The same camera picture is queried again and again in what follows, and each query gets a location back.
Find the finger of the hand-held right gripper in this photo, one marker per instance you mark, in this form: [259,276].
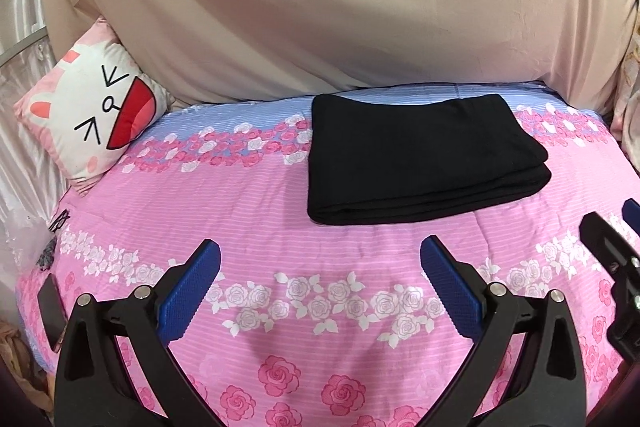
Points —
[607,237]
[632,217]

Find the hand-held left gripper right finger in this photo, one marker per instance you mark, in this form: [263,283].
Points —
[450,287]

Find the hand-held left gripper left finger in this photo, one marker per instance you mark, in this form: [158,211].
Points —
[192,289]

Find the black pants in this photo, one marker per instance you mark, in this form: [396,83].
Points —
[415,157]

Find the pink floral bedspread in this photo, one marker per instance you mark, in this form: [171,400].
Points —
[300,247]

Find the pale patterned curtain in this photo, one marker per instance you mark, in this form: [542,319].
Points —
[627,97]

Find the black phone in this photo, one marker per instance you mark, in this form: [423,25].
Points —
[51,312]

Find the clear plastic bag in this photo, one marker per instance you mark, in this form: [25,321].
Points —
[25,242]

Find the tan lace cloth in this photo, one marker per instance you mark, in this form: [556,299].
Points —
[20,367]

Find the cat face pillow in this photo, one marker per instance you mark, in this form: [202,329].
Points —
[75,107]

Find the silvery satin cloth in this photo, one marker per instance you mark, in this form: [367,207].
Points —
[20,147]

